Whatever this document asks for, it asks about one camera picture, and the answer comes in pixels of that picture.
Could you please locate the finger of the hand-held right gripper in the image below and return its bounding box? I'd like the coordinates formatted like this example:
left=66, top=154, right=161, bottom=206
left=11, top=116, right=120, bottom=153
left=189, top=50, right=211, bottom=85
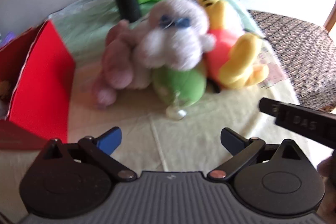
left=259, top=97, right=281, bottom=120

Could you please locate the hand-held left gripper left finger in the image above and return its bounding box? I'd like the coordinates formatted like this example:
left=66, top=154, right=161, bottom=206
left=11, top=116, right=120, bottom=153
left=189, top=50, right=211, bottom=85
left=39, top=127, right=138, bottom=184

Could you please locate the person's right hand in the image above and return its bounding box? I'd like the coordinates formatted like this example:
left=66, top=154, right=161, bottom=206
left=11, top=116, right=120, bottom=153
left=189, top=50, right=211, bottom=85
left=317, top=149, right=336, bottom=214

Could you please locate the white fluffy dog plush toy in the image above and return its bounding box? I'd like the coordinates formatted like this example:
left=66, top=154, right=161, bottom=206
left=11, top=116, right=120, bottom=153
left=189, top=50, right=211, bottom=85
left=133, top=0, right=216, bottom=71

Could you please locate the woven seat wooden chair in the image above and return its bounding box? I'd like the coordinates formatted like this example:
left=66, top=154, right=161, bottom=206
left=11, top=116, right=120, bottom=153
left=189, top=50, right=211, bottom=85
left=247, top=1, right=336, bottom=112

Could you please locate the pink bear plush keychain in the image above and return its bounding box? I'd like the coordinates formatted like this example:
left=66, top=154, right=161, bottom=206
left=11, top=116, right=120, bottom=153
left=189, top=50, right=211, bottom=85
left=93, top=20, right=153, bottom=109

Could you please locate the pale yellow printed tablecloth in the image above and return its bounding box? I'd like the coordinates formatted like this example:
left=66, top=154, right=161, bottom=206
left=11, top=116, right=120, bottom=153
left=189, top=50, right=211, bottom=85
left=0, top=0, right=334, bottom=219

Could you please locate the yellow bear plush red shirt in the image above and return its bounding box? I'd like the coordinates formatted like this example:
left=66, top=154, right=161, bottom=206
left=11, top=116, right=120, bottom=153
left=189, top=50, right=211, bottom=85
left=188, top=0, right=269, bottom=90

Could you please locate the green round plush suction cup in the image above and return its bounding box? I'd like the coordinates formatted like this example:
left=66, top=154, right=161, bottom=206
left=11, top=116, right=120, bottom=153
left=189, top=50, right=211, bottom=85
left=152, top=61, right=208, bottom=121

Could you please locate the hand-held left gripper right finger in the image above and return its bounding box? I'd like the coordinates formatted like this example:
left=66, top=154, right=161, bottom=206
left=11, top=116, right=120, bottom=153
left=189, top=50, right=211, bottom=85
left=207, top=127, right=305, bottom=184

